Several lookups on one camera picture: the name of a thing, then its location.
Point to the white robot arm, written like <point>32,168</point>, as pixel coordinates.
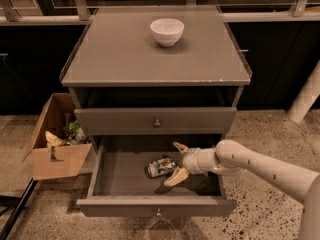
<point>230,158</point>

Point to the black metal floor bar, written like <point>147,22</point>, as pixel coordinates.
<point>16,204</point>

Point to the green snack bag in box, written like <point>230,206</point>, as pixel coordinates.
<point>76,134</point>

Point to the brass top drawer knob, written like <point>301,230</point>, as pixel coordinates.
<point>157,123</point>

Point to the brass middle drawer knob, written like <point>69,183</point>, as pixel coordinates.
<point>158,212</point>

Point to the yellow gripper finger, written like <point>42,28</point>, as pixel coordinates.
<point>181,147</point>
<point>178,176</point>

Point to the closed grey top drawer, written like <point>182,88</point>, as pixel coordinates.
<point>139,121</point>

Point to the white ceramic bowl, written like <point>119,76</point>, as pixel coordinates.
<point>167,31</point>

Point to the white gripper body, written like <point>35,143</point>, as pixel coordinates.
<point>190,160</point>

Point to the grey drawer cabinet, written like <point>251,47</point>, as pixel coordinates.
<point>119,64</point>

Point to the open grey middle drawer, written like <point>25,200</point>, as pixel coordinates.
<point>121,187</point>

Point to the crumpled beige paper in box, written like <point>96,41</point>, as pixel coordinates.
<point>53,140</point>

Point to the green white 7up can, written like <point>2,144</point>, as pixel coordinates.
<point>161,167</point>

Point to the brass drawer knob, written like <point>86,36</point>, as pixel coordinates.
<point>158,212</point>
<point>157,123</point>

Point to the brown cardboard box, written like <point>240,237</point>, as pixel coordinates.
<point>63,161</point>

